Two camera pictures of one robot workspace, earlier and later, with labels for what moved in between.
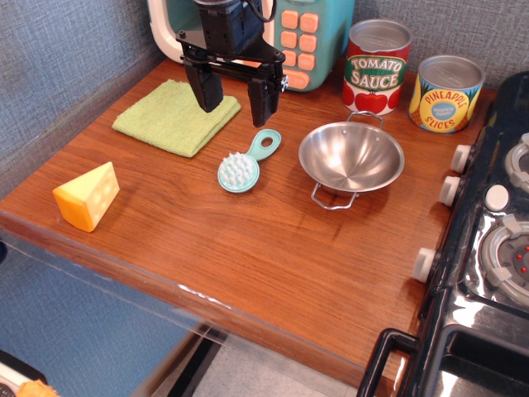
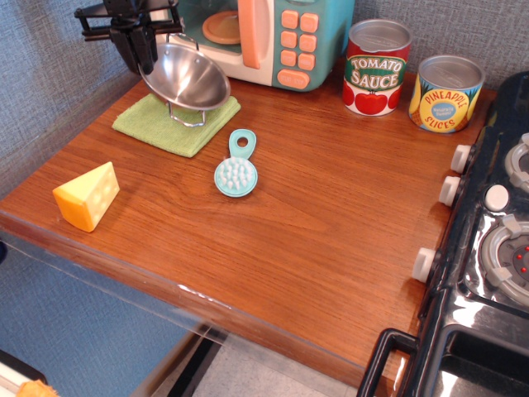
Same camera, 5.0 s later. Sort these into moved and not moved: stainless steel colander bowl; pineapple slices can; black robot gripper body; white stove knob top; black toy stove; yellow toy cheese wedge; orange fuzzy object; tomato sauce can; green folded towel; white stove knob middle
Moved: stainless steel colander bowl; black robot gripper body
Not moved: orange fuzzy object; green folded towel; white stove knob middle; tomato sauce can; yellow toy cheese wedge; black toy stove; pineapple slices can; white stove knob top
